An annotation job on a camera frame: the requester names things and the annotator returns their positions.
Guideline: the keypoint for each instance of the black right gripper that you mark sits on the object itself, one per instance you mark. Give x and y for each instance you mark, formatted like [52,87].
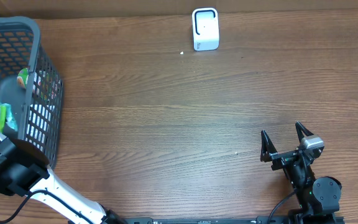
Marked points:
[268,152]

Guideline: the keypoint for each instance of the teal wet wipes packet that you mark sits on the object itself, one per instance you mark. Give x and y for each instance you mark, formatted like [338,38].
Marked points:
[10,120]

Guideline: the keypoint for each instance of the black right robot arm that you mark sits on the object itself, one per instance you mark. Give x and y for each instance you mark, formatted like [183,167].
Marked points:
[318,198]

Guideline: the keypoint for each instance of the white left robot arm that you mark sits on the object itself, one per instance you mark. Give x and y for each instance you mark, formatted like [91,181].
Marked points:
[25,171]

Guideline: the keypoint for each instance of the white barcode scanner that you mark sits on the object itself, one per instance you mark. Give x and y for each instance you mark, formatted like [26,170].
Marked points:
[205,25]

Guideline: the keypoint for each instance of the dark grey plastic basket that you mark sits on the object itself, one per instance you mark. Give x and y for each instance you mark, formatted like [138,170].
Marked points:
[37,109]

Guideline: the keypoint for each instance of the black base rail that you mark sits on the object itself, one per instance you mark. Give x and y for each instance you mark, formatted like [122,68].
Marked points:
[228,220]

